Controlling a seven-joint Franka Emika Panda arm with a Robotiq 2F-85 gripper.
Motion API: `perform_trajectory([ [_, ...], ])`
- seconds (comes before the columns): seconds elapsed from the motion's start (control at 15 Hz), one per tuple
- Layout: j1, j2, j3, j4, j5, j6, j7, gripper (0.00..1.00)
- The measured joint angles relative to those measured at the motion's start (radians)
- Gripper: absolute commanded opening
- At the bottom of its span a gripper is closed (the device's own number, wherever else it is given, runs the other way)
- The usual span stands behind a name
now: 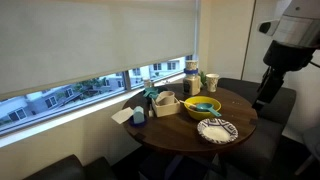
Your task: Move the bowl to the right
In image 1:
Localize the round wooden table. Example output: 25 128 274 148
121 83 259 180

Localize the yellow bowl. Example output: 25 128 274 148
184 96 221 120

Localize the teal cup on table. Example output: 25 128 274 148
143 87 159 99

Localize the cream square box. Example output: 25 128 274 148
152 98 180 117

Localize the teal measuring scoop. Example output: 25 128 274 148
196 103 221 117

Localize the black leather chair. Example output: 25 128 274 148
23 155 117 180

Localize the blue patterned paper bowl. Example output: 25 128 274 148
197 118 238 144

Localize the dark blue coaster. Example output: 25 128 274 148
128 116 147 127

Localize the light blue house-shaped box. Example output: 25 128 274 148
133 106 144 123

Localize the white roller blind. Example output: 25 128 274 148
0 0 197 98

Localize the beige mug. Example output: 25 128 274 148
155 91 175 106

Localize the dark grey armchair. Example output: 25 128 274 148
220 87 297 180

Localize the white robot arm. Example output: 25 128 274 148
252 0 320 110

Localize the glass jar with blue band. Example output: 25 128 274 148
183 60 200 96

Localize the small glass shaker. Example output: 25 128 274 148
143 78 151 88

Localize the patterned paper cup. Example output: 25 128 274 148
206 74 219 92

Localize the small green plant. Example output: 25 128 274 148
199 71 206 87

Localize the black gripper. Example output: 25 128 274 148
252 66 286 111

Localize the wooden spoon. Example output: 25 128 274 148
179 100 196 108

